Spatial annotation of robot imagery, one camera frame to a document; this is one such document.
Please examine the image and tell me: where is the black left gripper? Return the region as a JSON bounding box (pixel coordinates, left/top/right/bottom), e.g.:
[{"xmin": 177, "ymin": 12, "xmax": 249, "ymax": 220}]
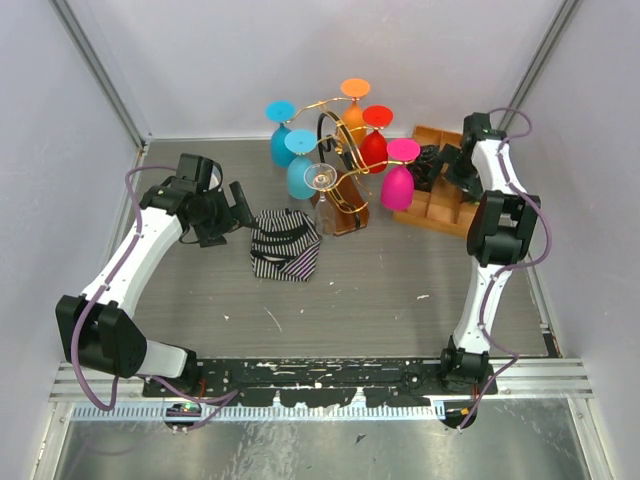
[{"xmin": 193, "ymin": 181, "xmax": 259, "ymax": 247}]

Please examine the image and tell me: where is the black white striped bag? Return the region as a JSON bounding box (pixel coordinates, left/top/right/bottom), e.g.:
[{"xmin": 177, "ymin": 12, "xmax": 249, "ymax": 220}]
[{"xmin": 250, "ymin": 209, "xmax": 322, "ymax": 282}]

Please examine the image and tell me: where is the magenta plastic wine glass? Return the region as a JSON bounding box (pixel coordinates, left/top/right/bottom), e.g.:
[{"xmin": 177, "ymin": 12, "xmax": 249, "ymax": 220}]
[{"xmin": 380, "ymin": 138, "xmax": 420, "ymax": 211}]

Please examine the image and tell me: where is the red plastic wine glass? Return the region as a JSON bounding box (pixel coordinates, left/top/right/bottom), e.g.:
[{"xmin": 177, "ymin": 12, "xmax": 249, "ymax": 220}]
[{"xmin": 359, "ymin": 105, "xmax": 393, "ymax": 174}]

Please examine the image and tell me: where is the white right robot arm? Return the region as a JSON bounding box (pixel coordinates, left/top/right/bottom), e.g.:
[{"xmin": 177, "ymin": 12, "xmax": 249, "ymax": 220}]
[{"xmin": 438, "ymin": 112, "xmax": 541, "ymax": 394}]

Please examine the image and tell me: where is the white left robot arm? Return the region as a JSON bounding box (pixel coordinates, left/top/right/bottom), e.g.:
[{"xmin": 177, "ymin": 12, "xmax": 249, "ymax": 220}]
[{"xmin": 55, "ymin": 179, "xmax": 254, "ymax": 396}]

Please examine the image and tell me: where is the clear glass wine glass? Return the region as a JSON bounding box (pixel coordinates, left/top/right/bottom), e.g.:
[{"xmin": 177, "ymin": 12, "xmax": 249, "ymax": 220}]
[{"xmin": 304, "ymin": 163, "xmax": 337, "ymax": 236}]

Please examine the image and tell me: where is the light blue front wine glass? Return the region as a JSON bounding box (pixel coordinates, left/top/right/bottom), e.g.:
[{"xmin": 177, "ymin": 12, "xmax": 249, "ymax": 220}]
[{"xmin": 284, "ymin": 129, "xmax": 317, "ymax": 200}]

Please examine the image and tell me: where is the light blue wine glass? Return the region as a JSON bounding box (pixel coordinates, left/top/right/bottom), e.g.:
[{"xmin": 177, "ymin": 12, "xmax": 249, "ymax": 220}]
[
  {"xmin": 265, "ymin": 100, "xmax": 295, "ymax": 168},
  {"xmin": 284, "ymin": 129, "xmax": 317, "ymax": 200}
]

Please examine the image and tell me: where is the light blue rear wine glass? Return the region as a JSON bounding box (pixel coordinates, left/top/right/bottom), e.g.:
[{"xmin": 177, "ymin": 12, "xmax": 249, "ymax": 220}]
[{"xmin": 265, "ymin": 100, "xmax": 295, "ymax": 168}]

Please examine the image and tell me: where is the orange plastic wine glass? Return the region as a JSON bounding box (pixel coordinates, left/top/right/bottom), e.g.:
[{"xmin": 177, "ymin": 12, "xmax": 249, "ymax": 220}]
[{"xmin": 341, "ymin": 78, "xmax": 370, "ymax": 146}]

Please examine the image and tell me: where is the black rolled fabric item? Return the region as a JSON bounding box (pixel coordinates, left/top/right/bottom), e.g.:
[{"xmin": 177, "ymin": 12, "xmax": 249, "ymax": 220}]
[{"xmin": 408, "ymin": 144, "xmax": 443, "ymax": 192}]

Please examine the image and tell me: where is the wooden compartment tray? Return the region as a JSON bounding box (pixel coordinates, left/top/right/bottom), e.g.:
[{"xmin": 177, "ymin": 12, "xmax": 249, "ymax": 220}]
[{"xmin": 392, "ymin": 125, "xmax": 477, "ymax": 239}]

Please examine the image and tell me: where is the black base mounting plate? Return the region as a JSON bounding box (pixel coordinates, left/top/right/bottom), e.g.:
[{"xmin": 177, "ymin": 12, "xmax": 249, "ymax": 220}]
[{"xmin": 142, "ymin": 357, "xmax": 499, "ymax": 409}]

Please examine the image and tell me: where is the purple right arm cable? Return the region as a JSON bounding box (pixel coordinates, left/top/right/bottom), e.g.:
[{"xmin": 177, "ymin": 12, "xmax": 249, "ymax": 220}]
[{"xmin": 457, "ymin": 107, "xmax": 555, "ymax": 431}]

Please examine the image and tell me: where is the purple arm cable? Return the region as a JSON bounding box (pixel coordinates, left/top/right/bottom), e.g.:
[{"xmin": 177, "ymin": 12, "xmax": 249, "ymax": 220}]
[
  {"xmin": 457, "ymin": 107, "xmax": 555, "ymax": 431},
  {"xmin": 69, "ymin": 162, "xmax": 241, "ymax": 434}
]

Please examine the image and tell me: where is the gold wire wine glass rack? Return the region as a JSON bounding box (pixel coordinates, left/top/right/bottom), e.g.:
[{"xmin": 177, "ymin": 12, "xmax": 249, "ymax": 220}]
[{"xmin": 287, "ymin": 97, "xmax": 416, "ymax": 237}]

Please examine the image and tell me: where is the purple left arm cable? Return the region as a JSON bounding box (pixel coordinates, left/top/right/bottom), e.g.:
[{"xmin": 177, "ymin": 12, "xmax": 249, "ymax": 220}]
[{"xmin": 69, "ymin": 162, "xmax": 241, "ymax": 434}]

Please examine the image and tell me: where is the aluminium front rail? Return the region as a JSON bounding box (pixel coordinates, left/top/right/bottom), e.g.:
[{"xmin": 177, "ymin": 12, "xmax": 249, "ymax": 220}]
[{"xmin": 49, "ymin": 357, "xmax": 594, "ymax": 401}]

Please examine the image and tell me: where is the white cable duct strip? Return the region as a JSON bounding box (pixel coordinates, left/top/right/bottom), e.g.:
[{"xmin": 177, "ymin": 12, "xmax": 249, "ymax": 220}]
[{"xmin": 70, "ymin": 401, "xmax": 446, "ymax": 423}]

